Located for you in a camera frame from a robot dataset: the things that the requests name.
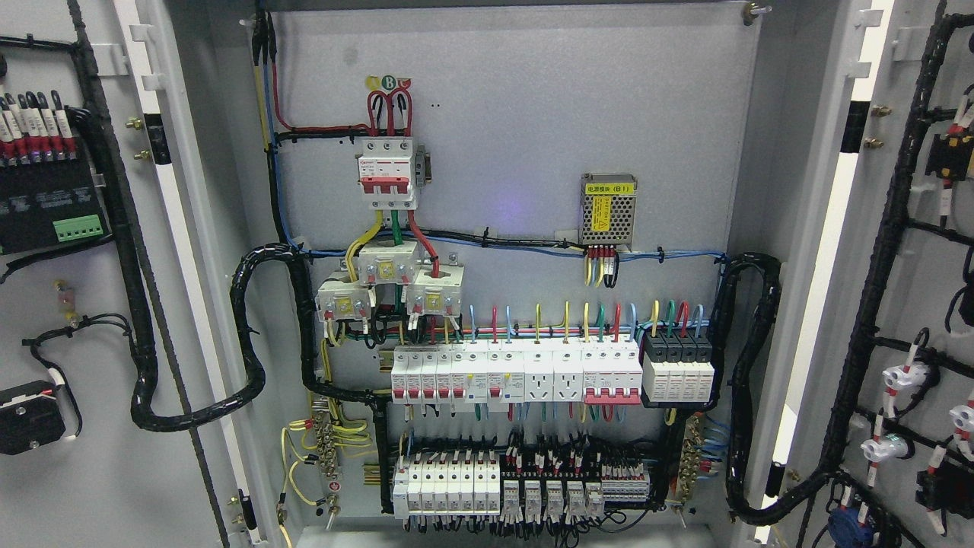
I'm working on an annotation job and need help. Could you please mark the black cable loom left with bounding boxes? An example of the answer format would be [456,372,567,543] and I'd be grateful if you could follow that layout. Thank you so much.
[67,0,393,515]

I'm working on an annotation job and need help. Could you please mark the white red main breaker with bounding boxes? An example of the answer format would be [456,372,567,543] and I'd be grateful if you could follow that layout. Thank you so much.
[356,136,431,211]

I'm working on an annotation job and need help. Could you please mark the black digital power meter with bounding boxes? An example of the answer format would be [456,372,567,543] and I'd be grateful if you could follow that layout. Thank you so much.
[0,91,109,256]

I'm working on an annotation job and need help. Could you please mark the black cable loom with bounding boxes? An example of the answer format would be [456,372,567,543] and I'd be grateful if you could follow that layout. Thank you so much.
[711,252,785,526]
[67,0,393,515]

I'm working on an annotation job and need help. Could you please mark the black cable loom right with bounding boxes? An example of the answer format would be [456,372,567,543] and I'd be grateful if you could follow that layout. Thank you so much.
[711,252,785,526]

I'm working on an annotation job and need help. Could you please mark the lower relay terminal row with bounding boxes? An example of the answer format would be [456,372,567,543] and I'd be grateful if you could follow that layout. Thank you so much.
[390,432,651,538]

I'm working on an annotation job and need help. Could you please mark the black white surge protector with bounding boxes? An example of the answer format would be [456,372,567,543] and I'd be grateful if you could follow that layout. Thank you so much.
[642,334,715,409]

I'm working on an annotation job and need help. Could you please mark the metal mesh power supply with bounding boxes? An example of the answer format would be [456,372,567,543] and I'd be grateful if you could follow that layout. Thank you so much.
[578,173,638,246]

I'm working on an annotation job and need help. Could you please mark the brass ground bar left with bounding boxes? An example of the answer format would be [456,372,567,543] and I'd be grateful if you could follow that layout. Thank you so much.
[309,397,342,528]

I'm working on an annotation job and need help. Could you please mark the brass terminal bar right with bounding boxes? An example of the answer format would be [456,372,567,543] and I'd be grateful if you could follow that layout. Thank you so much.
[673,413,704,505]

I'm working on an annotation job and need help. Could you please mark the white current transformer group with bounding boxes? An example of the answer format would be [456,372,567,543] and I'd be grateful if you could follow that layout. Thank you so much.
[316,241,465,322]

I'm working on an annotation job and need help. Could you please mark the grey cabinet door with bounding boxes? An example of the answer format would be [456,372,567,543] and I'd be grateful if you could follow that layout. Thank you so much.
[711,1,972,547]
[2,1,250,547]

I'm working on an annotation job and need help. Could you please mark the white socket breaker row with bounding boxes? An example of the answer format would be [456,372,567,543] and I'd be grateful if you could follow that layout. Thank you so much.
[390,339,642,413]

